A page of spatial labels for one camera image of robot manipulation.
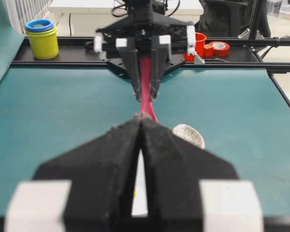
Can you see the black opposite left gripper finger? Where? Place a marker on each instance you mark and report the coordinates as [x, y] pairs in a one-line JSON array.
[[160, 54], [129, 54]]

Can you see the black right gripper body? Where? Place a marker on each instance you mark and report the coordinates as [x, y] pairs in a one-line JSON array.
[[142, 26]]

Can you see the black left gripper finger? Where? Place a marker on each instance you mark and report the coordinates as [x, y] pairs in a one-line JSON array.
[[191, 190], [87, 189]]

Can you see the red spoon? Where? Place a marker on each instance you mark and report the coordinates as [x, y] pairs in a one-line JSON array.
[[146, 108]]

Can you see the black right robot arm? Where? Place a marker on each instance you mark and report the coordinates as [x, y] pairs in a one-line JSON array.
[[140, 6]]

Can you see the small red block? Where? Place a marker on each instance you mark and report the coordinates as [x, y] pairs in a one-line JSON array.
[[208, 51]]

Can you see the white bowl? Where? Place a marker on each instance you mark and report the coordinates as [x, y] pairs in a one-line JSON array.
[[189, 134]]

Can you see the red plastic cup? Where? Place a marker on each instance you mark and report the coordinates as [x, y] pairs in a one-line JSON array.
[[199, 47]]

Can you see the red tape roll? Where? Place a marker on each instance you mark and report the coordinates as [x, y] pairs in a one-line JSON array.
[[220, 49]]

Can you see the stacked yellow-green blue cups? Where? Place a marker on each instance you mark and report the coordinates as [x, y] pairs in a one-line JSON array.
[[42, 34]]

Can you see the silver corner bracket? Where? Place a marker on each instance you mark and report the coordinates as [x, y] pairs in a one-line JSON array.
[[198, 60]]

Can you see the black aluminium frame rail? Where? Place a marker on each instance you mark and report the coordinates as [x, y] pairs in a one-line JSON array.
[[72, 53]]

